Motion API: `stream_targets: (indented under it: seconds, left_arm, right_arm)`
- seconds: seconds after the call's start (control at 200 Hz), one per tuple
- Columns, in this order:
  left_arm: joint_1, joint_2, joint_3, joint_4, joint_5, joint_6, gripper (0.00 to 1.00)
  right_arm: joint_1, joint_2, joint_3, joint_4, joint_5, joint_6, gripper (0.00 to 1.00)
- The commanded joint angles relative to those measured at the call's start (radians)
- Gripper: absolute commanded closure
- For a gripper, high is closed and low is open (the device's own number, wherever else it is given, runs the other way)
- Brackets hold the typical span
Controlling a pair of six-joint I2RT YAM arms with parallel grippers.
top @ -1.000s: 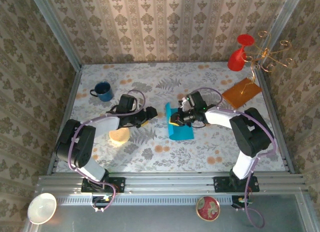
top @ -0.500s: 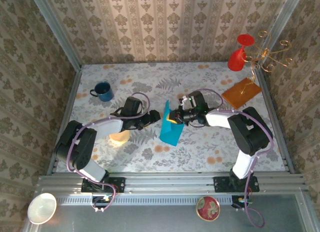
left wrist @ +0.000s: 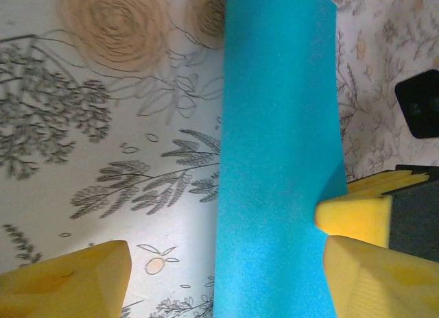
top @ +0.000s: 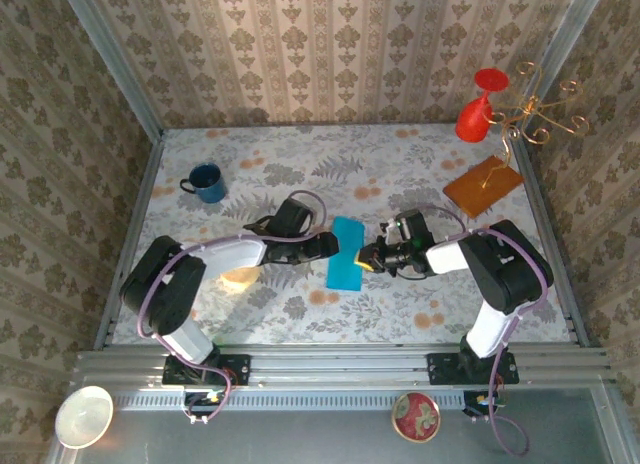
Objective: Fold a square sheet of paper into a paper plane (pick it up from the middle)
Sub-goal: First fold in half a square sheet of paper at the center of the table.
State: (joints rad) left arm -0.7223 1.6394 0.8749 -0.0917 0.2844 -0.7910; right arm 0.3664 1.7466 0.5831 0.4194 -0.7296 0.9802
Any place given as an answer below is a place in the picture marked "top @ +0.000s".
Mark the aluminium frame post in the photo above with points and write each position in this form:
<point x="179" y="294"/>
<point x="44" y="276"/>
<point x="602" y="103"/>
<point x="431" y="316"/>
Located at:
<point x="565" y="49"/>
<point x="115" y="59"/>

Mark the white bowl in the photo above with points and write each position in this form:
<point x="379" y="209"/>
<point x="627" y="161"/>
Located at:
<point x="82" y="416"/>

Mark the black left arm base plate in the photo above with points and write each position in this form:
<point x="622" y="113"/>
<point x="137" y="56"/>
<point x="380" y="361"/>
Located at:
<point x="235" y="369"/>

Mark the round tan wooden coaster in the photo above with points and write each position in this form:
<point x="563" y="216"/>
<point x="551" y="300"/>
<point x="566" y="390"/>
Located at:
<point x="242" y="279"/>

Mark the aluminium table side rail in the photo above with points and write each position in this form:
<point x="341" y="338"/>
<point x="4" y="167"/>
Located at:
<point x="132" y="234"/>
<point x="555" y="254"/>

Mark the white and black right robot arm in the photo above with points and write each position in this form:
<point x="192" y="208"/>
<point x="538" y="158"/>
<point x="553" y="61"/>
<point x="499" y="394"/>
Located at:
<point x="505" y="269"/>

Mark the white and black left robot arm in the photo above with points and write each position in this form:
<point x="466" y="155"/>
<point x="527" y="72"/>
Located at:
<point x="235" y="256"/>

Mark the dark blue enamel mug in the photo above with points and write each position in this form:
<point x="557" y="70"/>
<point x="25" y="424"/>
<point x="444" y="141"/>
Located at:
<point x="207" y="186"/>

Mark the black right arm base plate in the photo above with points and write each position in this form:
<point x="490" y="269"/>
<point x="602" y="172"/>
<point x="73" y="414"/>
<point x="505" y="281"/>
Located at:
<point x="442" y="368"/>

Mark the red floral plate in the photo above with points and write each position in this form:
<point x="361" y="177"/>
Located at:
<point x="415" y="416"/>

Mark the aluminium mounting rail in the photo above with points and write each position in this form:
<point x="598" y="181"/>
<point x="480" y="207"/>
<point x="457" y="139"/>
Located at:
<point x="340" y="364"/>

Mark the red plastic wine glass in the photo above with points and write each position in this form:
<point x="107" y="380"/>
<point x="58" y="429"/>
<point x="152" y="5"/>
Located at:
<point x="472" y="121"/>

